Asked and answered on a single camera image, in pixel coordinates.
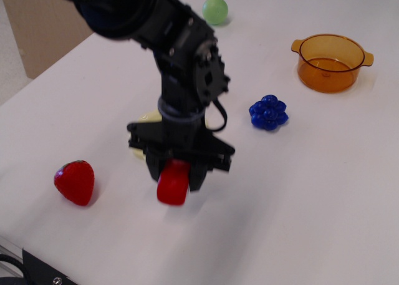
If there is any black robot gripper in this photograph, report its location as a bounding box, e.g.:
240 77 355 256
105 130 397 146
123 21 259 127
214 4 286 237
127 118 235 191

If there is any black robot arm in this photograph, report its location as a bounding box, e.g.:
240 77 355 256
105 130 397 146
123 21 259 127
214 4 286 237
70 0 235 191

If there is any pale yellow scalloped plate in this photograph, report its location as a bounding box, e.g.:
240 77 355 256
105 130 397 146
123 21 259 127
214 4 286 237
127 109 209 163

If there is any red toy strawberry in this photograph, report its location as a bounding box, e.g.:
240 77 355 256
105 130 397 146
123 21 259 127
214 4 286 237
54 160 95 206

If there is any blue toy grape bunch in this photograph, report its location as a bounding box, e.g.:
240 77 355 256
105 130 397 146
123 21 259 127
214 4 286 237
249 95 289 131

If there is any green toy ball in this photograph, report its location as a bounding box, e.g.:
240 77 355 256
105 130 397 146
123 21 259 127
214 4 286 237
202 0 229 25

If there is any orange transparent toy pot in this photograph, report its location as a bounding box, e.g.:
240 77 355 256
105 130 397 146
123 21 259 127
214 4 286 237
291 34 374 94

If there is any wooden cabinet panel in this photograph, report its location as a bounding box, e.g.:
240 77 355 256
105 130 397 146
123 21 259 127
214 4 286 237
2 0 92 79

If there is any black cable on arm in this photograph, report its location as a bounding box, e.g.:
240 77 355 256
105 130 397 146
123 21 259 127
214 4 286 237
207 99 228 132

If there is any black metal corner bracket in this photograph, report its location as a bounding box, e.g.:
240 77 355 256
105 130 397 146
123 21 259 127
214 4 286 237
22 249 77 285

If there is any aluminium table frame rail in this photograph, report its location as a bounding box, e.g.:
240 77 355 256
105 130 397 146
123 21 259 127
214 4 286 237
0 236 23 263

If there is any black cable at table corner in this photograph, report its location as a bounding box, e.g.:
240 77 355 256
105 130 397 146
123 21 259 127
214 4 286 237
0 253 26 285

